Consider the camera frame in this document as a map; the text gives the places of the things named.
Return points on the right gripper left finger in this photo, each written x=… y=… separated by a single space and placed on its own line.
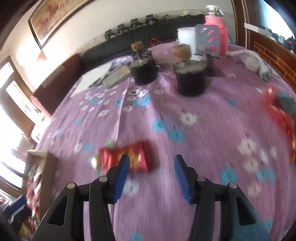
x=64 y=219

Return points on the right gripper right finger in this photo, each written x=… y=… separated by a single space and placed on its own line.
x=238 y=218

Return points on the cardboard box tray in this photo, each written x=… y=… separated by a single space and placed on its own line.
x=47 y=163

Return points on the wooden glass door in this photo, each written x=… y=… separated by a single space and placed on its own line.
x=15 y=113

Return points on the red black packet at edge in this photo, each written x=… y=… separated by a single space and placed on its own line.
x=281 y=118

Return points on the maroon armchair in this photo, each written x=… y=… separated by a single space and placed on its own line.
x=55 y=87

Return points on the white paper sheet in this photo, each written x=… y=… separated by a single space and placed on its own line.
x=89 y=77

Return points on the black pen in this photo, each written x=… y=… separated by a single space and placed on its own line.
x=99 y=80

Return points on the black jar with cork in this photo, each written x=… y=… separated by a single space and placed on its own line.
x=143 y=67
x=190 y=74

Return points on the small booklet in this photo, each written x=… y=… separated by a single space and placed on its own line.
x=116 y=77

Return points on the white crumpled cloth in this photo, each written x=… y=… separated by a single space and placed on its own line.
x=252 y=62

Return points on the white plastic container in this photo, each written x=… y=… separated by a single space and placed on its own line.
x=187 y=36

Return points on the wooden sideboard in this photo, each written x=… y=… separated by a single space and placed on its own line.
x=274 y=53

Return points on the red ribbon bag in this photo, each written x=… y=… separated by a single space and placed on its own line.
x=154 y=42

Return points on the framed wall painting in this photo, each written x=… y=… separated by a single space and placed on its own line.
x=50 y=15

